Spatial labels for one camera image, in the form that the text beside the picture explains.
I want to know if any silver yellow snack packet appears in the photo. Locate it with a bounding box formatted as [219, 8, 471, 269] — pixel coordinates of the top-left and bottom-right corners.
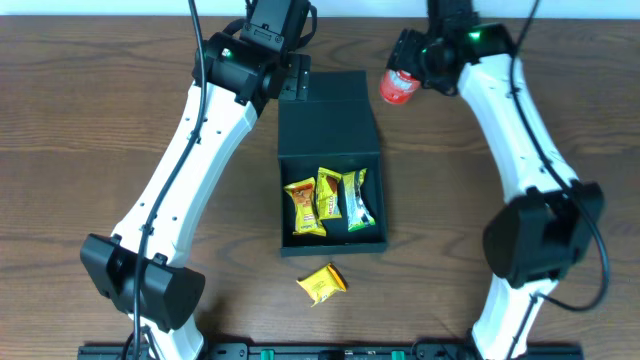
[342, 168, 376, 232]

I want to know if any dark green open box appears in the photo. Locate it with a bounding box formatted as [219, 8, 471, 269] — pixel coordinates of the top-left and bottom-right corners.
[277, 71, 388, 257]

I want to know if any red Pringles can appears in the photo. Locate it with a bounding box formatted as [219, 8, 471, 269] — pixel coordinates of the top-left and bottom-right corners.
[379, 69, 421, 105]

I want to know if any small yellow snack packet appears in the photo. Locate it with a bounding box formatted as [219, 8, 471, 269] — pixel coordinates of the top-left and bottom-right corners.
[297, 263, 347, 307]

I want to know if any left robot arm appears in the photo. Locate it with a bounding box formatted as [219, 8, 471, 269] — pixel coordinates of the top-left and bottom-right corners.
[78, 0, 317, 359]

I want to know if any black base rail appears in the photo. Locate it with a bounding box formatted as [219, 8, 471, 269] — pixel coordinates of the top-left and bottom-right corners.
[77, 342, 585, 360]

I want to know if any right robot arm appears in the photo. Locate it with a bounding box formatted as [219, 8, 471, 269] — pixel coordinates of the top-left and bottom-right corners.
[386, 1, 606, 359]

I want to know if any yellow orange snack packet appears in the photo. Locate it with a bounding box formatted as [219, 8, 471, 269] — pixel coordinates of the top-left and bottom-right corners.
[283, 177, 327, 237]

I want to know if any yellow chocolate wafer packet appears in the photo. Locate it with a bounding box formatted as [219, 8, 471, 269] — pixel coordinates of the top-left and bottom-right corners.
[316, 167, 342, 220]

